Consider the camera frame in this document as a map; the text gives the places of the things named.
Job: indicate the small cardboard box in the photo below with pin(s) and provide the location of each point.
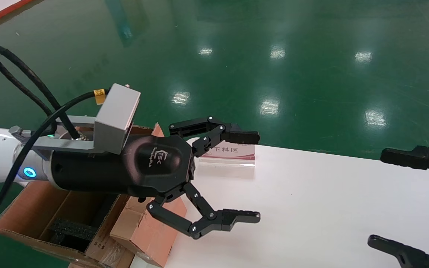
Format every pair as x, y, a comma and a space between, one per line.
155, 238

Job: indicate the large open cardboard box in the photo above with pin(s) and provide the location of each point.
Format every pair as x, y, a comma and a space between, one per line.
21, 208

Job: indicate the acrylic sign with Chinese text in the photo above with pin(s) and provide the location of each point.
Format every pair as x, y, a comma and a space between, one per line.
233, 158

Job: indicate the black foam insert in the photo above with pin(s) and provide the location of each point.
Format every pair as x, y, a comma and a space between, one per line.
73, 232

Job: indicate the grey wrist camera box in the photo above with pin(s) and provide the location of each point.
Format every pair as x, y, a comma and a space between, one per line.
116, 115

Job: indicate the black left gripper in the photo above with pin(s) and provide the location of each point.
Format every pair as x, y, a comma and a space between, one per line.
151, 163

